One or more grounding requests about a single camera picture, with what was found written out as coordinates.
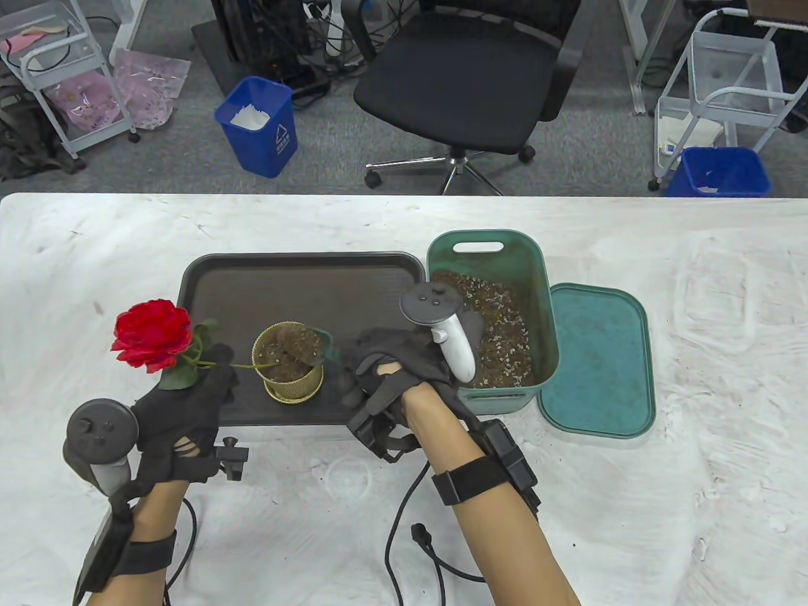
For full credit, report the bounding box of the person's right hand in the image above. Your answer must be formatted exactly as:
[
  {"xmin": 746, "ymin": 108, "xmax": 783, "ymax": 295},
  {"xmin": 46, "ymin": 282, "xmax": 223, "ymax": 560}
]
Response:
[{"xmin": 338, "ymin": 309, "xmax": 485, "ymax": 461}]

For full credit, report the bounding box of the person's left hand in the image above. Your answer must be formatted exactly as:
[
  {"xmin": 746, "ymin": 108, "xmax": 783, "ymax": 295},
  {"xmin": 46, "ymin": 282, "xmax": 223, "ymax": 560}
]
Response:
[{"xmin": 131, "ymin": 344, "xmax": 239, "ymax": 487}]

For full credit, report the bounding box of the green garden trowel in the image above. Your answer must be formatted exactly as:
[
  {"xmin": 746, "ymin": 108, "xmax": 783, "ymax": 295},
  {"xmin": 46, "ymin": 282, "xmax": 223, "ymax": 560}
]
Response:
[{"xmin": 306, "ymin": 325, "xmax": 345, "ymax": 379}]

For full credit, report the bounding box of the red artificial rose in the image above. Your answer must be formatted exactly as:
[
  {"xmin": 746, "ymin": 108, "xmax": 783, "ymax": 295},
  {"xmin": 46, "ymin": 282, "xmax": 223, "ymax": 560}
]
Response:
[{"xmin": 110, "ymin": 299, "xmax": 278, "ymax": 392}]

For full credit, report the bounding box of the yellow ribbed flower pot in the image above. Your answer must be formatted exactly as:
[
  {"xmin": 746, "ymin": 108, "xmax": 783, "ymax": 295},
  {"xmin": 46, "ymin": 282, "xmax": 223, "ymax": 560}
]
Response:
[{"xmin": 252, "ymin": 321, "xmax": 325, "ymax": 403}]

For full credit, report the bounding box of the teal plastic box lid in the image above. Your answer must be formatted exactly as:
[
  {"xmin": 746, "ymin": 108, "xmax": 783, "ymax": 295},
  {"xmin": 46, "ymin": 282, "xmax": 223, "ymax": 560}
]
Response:
[{"xmin": 538, "ymin": 283, "xmax": 657, "ymax": 439}]

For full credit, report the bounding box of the person's right forearm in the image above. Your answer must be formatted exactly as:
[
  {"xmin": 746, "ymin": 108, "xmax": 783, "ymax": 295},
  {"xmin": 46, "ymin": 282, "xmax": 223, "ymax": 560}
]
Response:
[{"xmin": 403, "ymin": 382, "xmax": 581, "ymax": 606}]

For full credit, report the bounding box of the person's left forearm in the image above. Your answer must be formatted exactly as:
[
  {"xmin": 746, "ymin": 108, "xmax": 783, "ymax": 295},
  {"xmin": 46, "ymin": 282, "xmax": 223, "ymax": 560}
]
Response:
[{"xmin": 88, "ymin": 481, "xmax": 193, "ymax": 606}]

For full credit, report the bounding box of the white grey hand controller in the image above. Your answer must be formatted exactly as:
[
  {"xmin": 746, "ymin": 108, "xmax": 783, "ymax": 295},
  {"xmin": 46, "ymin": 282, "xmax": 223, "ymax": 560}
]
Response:
[{"xmin": 400, "ymin": 283, "xmax": 477, "ymax": 384}]

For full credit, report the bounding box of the dark grey hand controller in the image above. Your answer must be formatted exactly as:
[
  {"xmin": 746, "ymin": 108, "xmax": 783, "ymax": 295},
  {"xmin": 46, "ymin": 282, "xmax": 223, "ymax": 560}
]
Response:
[{"xmin": 63, "ymin": 400, "xmax": 140, "ymax": 499}]

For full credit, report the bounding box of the teal plastic storage box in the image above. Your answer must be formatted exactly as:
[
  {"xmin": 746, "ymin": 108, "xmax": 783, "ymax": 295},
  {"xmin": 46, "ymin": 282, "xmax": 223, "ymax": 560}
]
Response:
[{"xmin": 426, "ymin": 229, "xmax": 561, "ymax": 415}]

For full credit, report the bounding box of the dark brown plastic tray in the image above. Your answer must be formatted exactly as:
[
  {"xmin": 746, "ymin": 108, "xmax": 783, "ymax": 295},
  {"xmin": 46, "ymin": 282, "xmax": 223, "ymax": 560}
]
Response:
[{"xmin": 175, "ymin": 252, "xmax": 432, "ymax": 427}]

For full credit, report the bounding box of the blue bin with white symbol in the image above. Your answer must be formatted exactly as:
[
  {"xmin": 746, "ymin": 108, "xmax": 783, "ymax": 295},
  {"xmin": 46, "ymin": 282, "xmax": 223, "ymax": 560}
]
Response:
[{"xmin": 214, "ymin": 76, "xmax": 299, "ymax": 179}]

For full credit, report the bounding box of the black office chair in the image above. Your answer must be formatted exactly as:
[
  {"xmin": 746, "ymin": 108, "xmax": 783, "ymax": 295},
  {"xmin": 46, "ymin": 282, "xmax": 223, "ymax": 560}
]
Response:
[{"xmin": 341, "ymin": 0, "xmax": 585, "ymax": 196}]

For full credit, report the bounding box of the white crumpled paper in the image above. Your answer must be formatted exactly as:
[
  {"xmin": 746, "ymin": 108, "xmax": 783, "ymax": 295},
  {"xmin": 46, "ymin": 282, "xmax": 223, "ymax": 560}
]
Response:
[{"xmin": 229, "ymin": 105, "xmax": 273, "ymax": 131}]

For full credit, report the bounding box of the dark green bag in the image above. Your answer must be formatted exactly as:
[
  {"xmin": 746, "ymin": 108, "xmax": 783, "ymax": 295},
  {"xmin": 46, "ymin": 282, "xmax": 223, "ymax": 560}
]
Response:
[{"xmin": 0, "ymin": 76, "xmax": 87, "ymax": 182}]

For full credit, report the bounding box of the white power strip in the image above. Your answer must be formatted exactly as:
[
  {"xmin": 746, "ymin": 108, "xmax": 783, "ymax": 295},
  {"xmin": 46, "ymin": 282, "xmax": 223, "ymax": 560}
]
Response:
[{"xmin": 303, "ymin": 0, "xmax": 347, "ymax": 59}]

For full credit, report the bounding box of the pink plastic bag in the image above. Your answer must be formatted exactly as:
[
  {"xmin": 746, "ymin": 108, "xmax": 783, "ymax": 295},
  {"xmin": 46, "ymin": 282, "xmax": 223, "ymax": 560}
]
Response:
[
  {"xmin": 111, "ymin": 49, "xmax": 192, "ymax": 131},
  {"xmin": 45, "ymin": 69, "xmax": 125, "ymax": 133}
]

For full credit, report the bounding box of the black computer tower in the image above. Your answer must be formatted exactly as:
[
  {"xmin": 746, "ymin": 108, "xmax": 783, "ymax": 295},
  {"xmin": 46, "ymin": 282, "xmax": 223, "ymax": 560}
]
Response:
[{"xmin": 210, "ymin": 0, "xmax": 314, "ymax": 86}]

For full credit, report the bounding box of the white box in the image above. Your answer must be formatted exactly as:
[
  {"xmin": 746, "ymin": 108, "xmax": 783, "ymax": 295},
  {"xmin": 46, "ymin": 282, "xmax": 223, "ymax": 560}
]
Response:
[{"xmin": 656, "ymin": 117, "xmax": 723, "ymax": 157}]

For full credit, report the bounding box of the plain blue plastic bin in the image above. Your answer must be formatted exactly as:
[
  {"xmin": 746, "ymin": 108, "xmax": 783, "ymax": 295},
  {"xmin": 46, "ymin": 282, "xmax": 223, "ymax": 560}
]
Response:
[{"xmin": 665, "ymin": 146, "xmax": 773, "ymax": 199}]

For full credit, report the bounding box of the white desk leg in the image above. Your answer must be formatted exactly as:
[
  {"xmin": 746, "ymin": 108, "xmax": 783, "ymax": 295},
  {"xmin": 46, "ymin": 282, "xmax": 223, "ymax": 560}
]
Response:
[{"xmin": 617, "ymin": 0, "xmax": 660, "ymax": 116}]

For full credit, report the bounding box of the pink paper piece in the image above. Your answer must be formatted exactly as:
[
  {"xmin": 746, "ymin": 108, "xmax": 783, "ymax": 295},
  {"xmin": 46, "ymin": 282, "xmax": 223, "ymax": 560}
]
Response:
[{"xmin": 0, "ymin": 30, "xmax": 50, "ymax": 56}]

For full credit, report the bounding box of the white trolley with clear trays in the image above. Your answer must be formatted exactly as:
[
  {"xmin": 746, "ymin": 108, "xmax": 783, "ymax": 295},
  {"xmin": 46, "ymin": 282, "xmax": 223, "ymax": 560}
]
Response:
[{"xmin": 0, "ymin": 0, "xmax": 141, "ymax": 160}]

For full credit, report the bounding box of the white mesh basket trolley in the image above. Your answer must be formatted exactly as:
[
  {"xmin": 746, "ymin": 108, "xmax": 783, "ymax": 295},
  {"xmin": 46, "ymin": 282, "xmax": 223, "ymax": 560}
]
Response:
[{"xmin": 648, "ymin": 9, "xmax": 808, "ymax": 192}]

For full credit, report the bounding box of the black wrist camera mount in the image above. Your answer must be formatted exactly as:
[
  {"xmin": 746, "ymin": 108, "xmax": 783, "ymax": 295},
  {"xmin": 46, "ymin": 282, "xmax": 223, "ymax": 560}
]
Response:
[
  {"xmin": 216, "ymin": 437, "xmax": 250, "ymax": 482},
  {"xmin": 346, "ymin": 407, "xmax": 419, "ymax": 463}
]

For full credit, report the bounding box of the black cable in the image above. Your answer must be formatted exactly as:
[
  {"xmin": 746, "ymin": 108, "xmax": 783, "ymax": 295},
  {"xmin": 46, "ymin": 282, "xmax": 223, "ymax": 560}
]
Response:
[
  {"xmin": 164, "ymin": 499, "xmax": 199, "ymax": 606},
  {"xmin": 384, "ymin": 461, "xmax": 487, "ymax": 606}
]

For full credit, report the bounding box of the black wrist strap device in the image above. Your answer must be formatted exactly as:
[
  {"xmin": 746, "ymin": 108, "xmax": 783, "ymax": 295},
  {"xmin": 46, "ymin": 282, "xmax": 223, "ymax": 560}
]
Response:
[
  {"xmin": 431, "ymin": 420, "xmax": 542, "ymax": 521},
  {"xmin": 74, "ymin": 510, "xmax": 179, "ymax": 605}
]

